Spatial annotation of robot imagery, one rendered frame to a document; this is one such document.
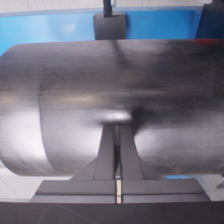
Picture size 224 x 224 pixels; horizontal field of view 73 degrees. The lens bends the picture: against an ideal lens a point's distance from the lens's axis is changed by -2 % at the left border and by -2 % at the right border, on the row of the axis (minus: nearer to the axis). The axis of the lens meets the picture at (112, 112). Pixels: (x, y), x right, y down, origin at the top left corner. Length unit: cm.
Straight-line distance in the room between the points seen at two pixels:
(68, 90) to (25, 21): 52
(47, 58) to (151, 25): 46
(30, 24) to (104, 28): 27
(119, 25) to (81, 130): 40
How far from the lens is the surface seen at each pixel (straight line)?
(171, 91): 17
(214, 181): 66
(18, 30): 69
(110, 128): 15
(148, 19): 61
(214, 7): 52
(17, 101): 19
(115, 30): 51
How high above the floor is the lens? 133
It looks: 1 degrees up
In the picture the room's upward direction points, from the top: 91 degrees counter-clockwise
